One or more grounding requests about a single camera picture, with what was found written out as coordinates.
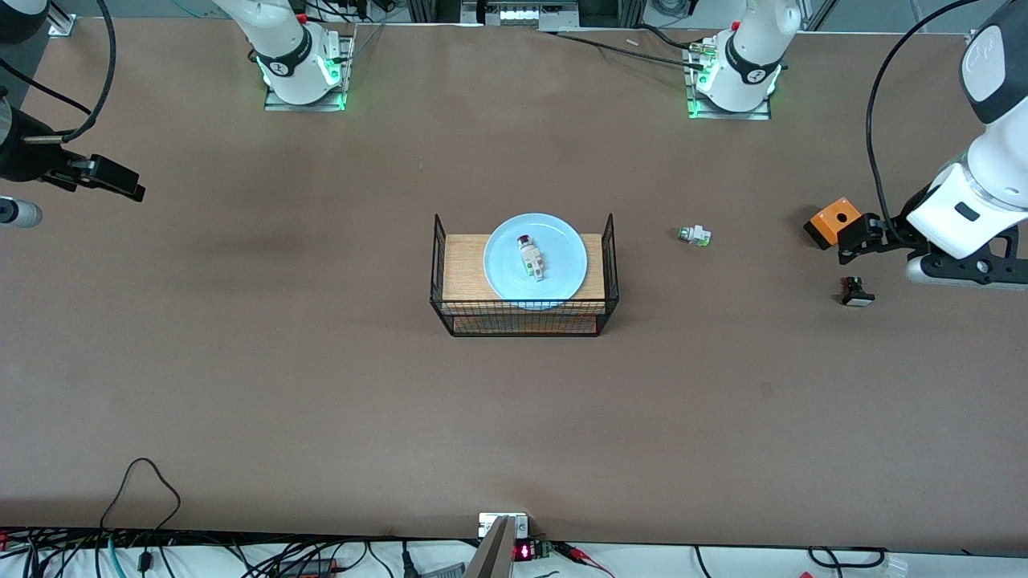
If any black power adapter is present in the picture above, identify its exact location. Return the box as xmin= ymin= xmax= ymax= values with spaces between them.
xmin=277 ymin=557 xmax=339 ymax=578

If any red push button switch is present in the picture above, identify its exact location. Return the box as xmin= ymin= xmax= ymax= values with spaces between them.
xmin=516 ymin=234 xmax=546 ymax=283

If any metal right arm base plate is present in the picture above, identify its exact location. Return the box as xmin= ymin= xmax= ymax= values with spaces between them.
xmin=263 ymin=32 xmax=349 ymax=112

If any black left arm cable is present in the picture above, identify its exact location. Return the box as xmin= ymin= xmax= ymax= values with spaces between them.
xmin=865 ymin=0 xmax=982 ymax=242

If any black wire basket rack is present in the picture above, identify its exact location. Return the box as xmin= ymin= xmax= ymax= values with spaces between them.
xmin=430 ymin=213 xmax=620 ymax=338

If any black coiled cable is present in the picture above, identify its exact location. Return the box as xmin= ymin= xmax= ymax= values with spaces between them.
xmin=806 ymin=546 xmax=889 ymax=571

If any light wooden shelf board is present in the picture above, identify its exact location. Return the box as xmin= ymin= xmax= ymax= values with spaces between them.
xmin=443 ymin=234 xmax=606 ymax=315
xmin=452 ymin=315 xmax=600 ymax=336

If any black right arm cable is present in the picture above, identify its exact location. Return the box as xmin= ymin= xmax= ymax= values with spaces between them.
xmin=0 ymin=0 xmax=115 ymax=145

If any orange button enclosure box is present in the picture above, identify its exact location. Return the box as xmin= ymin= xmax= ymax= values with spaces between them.
xmin=804 ymin=197 xmax=862 ymax=250

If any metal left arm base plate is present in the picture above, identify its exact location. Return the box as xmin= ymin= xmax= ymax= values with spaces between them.
xmin=684 ymin=36 xmax=773 ymax=122

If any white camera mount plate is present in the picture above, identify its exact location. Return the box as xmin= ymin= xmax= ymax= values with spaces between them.
xmin=479 ymin=513 xmax=530 ymax=539

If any black looped table cable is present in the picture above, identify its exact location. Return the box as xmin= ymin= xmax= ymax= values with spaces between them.
xmin=100 ymin=458 xmax=182 ymax=532

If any black cable to arm base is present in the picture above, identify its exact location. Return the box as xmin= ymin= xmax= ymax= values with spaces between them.
xmin=553 ymin=22 xmax=712 ymax=68

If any light blue round plate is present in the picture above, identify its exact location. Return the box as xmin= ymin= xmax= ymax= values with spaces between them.
xmin=483 ymin=213 xmax=589 ymax=311

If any red clip lead wire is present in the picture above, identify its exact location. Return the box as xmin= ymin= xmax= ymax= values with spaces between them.
xmin=553 ymin=541 xmax=618 ymax=578

